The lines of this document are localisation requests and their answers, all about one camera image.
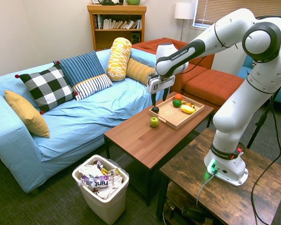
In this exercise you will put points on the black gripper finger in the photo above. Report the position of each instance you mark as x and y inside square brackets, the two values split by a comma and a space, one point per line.
[166, 93]
[153, 99]

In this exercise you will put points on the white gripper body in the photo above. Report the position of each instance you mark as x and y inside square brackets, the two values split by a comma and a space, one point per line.
[153, 86]

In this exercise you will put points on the green apple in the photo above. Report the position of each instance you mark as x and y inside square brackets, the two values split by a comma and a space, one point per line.
[154, 122]

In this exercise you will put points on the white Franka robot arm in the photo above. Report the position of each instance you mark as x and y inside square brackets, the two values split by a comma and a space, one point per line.
[236, 93]

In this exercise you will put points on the wooden tray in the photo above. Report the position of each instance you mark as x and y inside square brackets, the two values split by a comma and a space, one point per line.
[175, 117]

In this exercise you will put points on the dark black plum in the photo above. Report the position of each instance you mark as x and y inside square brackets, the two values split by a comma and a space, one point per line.
[155, 110]

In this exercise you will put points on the orange fruit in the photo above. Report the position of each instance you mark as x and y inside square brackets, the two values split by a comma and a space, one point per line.
[178, 96]

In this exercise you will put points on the green lime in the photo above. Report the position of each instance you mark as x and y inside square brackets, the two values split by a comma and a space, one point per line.
[177, 103]

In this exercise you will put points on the mustard striped pillow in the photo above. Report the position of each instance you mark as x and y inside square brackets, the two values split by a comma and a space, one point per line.
[140, 70]

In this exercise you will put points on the small brown spotted banana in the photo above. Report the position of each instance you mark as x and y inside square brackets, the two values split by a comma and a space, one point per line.
[189, 103]

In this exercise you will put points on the yellow mango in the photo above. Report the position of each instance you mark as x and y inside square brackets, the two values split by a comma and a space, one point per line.
[187, 109]

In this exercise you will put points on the yellow patterned bolster pillow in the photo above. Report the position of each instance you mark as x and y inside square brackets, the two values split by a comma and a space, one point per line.
[119, 58]

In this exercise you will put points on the brown wooden coffee table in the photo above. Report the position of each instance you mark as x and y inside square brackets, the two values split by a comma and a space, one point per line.
[142, 145]

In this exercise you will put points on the black speaker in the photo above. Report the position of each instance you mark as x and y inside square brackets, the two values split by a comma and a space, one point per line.
[135, 38]

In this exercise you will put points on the wooden bookshelf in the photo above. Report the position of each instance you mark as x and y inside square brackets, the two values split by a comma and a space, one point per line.
[117, 37]

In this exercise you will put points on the white navy striped pillow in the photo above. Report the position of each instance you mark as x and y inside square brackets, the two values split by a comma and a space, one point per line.
[92, 86]

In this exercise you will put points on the row of books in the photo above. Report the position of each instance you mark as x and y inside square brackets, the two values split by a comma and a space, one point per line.
[117, 24]

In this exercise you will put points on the blue striped pillow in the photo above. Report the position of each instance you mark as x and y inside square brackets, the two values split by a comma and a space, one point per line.
[80, 66]

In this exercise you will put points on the light blue sofa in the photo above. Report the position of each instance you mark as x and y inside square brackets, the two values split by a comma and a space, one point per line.
[79, 122]

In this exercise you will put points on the white shade floor lamp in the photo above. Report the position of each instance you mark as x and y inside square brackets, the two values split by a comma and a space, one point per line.
[183, 10]

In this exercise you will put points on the green bowl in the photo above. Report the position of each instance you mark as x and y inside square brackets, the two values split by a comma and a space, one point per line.
[132, 2]

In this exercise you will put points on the black item on bookshelf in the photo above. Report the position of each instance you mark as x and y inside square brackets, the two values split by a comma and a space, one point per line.
[110, 2]

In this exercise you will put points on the crumpled wrappers trash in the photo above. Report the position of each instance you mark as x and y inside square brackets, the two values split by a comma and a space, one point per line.
[98, 180]

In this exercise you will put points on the brown window blinds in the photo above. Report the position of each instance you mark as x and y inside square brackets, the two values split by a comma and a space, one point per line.
[220, 9]

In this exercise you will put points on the black white checked pillow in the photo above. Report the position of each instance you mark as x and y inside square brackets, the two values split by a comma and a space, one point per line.
[48, 87]

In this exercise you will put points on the white plastic trash bin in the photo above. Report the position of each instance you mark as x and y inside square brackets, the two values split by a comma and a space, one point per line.
[107, 206]

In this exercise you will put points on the rustic dark wood side table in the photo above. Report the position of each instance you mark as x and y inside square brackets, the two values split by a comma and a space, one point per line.
[224, 194]

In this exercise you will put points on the plain mustard pillow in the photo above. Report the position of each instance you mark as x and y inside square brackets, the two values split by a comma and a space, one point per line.
[28, 114]

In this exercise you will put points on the black camera tripod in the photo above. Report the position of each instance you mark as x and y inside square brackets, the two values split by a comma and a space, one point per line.
[258, 124]

